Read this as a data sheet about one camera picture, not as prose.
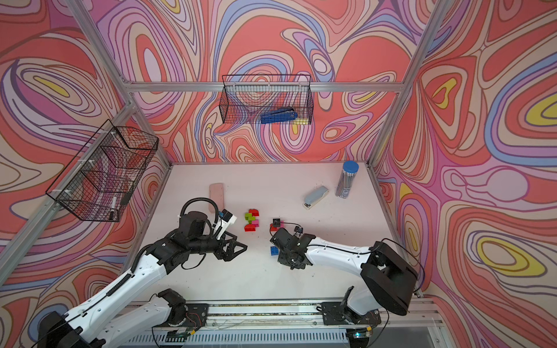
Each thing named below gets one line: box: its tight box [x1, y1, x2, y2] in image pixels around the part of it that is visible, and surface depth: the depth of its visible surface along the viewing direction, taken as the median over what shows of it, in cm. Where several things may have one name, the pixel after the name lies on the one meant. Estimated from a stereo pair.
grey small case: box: [302, 185, 330, 210], surface depth 107 cm
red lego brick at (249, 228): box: [244, 224, 257, 232], surface depth 95 cm
